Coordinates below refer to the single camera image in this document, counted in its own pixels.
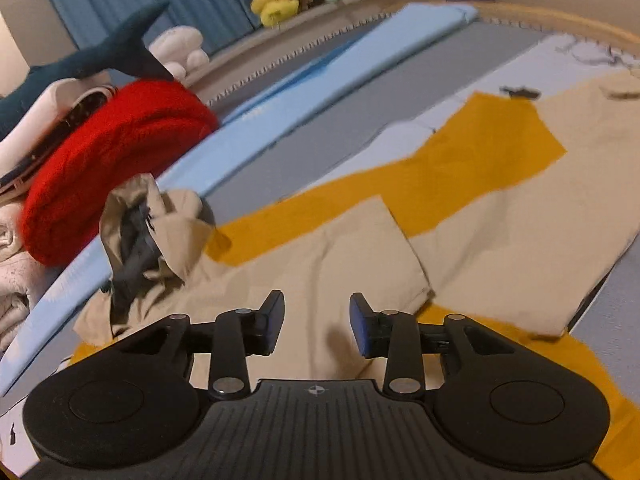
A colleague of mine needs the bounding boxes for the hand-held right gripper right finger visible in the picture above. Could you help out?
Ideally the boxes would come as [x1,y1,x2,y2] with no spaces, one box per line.
[349,292,521,397]

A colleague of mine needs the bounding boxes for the beige pants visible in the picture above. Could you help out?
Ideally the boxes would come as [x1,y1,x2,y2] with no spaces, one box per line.
[74,67,640,382]

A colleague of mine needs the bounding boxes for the grey mattress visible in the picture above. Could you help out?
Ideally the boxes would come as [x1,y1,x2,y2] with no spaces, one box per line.
[0,10,640,480]

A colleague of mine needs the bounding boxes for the dark blue shark plush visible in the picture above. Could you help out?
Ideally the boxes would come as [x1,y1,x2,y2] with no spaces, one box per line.
[0,0,176,128]

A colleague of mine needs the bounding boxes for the red folded blanket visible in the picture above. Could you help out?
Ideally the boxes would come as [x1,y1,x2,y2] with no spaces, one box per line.
[22,80,221,267]

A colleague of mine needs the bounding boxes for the beige window sill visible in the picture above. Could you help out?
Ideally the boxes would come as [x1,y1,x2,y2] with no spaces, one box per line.
[190,0,411,91]

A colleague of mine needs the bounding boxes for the light blue sheet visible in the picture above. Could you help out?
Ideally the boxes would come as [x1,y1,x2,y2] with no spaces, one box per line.
[0,2,481,397]

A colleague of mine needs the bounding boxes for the mustard yellow cloth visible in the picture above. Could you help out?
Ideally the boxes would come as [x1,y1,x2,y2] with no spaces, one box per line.
[70,92,640,480]

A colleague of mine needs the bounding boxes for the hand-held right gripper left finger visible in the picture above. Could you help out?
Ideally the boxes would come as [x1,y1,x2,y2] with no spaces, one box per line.
[120,290,286,402]

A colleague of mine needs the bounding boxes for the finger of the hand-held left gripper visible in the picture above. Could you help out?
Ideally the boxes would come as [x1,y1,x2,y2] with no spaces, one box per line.
[111,200,162,312]

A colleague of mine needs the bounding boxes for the white plush toy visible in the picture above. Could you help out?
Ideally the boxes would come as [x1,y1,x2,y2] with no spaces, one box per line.
[147,27,211,83]

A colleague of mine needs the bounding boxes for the white printed sheet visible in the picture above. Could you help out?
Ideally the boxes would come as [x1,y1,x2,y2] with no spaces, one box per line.
[357,35,640,161]

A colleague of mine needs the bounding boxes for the wooden bed frame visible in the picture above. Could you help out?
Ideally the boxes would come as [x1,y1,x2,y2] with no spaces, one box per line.
[472,0,640,56]

